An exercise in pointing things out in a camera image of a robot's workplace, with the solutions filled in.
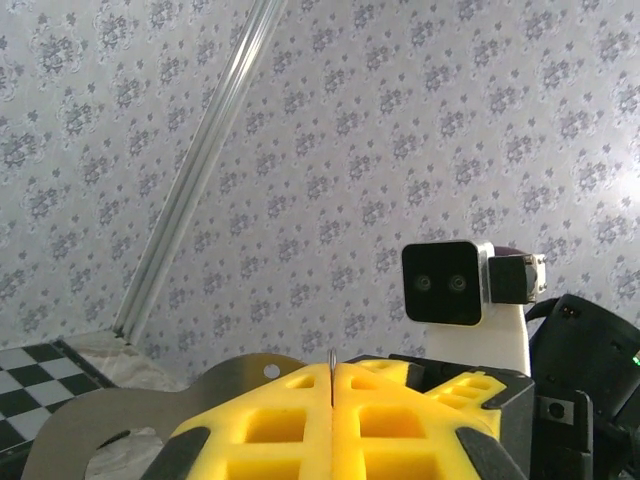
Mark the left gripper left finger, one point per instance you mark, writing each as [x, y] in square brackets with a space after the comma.
[260, 425]

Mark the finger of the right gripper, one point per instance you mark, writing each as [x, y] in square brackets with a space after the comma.
[385, 369]
[500, 400]

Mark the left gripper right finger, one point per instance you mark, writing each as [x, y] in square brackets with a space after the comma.
[400, 430]

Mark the silver split keyring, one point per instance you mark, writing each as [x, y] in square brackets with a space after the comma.
[331, 360]

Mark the black grey chessboard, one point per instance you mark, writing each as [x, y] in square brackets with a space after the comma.
[40, 395]

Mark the aluminium corner post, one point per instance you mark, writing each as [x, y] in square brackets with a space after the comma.
[205, 150]

